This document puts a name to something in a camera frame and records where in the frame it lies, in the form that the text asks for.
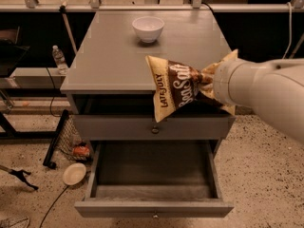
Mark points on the grey wooden drawer cabinet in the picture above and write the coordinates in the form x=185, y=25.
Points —
x=109, y=75

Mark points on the small beige plate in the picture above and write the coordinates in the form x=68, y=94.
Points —
x=74, y=174

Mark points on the black pole with net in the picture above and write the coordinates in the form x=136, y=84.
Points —
x=47, y=160

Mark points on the clear plastic water bottle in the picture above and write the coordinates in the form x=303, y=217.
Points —
x=59, y=60

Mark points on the white ceramic bowl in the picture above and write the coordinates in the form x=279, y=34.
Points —
x=148, y=28

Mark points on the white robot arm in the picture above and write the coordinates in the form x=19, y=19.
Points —
x=273, y=89

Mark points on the orange can on floor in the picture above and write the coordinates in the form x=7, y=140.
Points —
x=81, y=151

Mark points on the round brass drawer knob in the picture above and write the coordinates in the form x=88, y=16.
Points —
x=155, y=130

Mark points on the brown sea salt chip bag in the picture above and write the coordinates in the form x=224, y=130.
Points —
x=178, y=85

